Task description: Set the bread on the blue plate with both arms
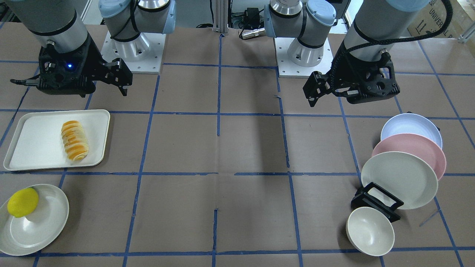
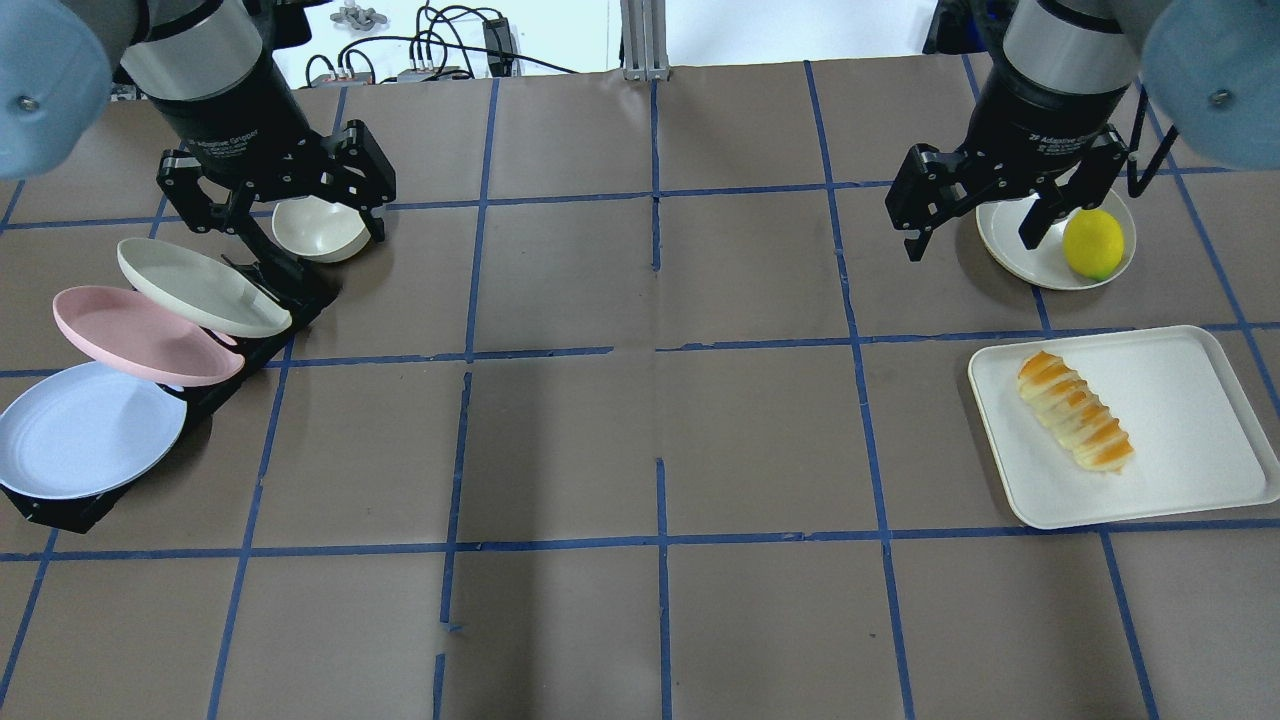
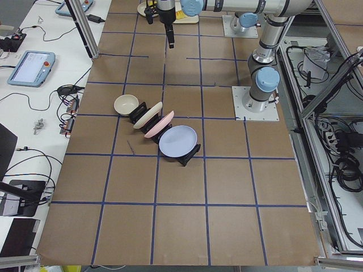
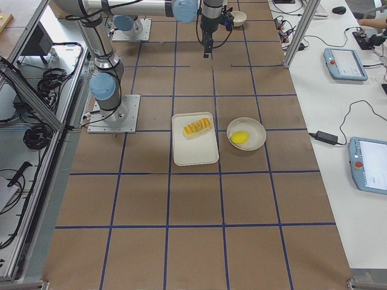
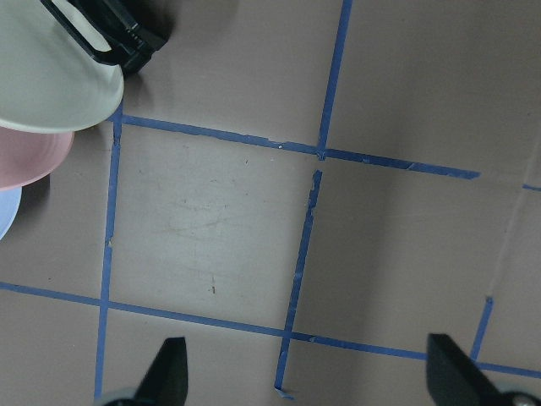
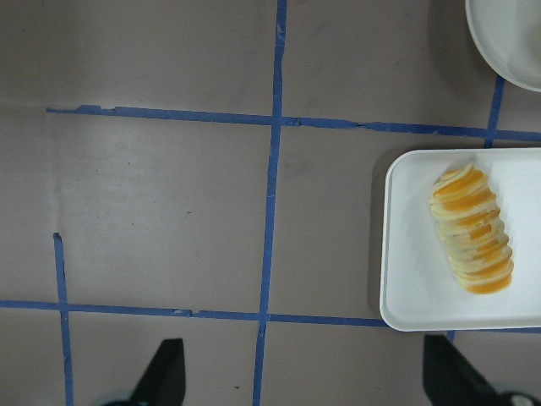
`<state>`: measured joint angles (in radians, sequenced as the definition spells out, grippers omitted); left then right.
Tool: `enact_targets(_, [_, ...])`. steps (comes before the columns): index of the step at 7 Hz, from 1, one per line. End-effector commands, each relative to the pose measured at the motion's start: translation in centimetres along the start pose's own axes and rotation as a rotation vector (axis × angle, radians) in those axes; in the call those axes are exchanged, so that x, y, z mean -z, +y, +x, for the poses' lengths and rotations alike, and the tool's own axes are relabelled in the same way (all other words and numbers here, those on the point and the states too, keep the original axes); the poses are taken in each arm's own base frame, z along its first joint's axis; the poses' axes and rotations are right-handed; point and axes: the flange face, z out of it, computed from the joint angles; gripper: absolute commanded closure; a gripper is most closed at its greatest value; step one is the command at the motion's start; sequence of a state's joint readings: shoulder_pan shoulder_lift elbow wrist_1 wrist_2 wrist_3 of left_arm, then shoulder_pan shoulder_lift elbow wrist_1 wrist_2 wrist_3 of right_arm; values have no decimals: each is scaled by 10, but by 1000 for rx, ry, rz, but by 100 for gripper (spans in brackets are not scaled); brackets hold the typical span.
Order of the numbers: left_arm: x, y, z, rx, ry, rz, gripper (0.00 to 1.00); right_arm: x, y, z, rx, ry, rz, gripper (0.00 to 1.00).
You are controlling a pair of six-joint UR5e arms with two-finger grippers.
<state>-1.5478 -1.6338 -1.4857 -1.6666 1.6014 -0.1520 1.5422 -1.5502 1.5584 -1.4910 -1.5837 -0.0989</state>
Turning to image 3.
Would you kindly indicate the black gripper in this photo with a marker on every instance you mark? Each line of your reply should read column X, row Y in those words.
column 165, row 15

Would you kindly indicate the blue plate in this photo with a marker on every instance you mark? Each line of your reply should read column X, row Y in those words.
column 178, row 141

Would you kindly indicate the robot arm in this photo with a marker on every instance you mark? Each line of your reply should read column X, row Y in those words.
column 265, row 78
column 242, row 22

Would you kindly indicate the cream plate in rack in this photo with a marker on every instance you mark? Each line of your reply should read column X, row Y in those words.
column 148, row 115

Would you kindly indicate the pink plate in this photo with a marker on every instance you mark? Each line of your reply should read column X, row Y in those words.
column 160, row 125

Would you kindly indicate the white rectangular tray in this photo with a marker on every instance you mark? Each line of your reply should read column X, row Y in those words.
column 181, row 17

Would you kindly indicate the black power adapter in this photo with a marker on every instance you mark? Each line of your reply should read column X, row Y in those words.
column 95, row 19

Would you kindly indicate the black dish rack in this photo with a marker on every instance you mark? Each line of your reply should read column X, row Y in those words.
column 140, row 111

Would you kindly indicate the cream bowl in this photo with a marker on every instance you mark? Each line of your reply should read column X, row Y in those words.
column 125, row 104

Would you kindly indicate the near blue teach pendant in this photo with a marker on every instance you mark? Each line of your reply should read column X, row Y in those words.
column 32, row 69

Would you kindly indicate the black monitor stand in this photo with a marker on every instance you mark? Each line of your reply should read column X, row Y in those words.
column 21, row 197

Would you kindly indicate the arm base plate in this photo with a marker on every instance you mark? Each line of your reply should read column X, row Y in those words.
column 252, row 33
column 248, row 109

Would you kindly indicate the aluminium frame post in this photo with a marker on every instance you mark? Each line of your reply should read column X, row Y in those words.
column 83, row 27

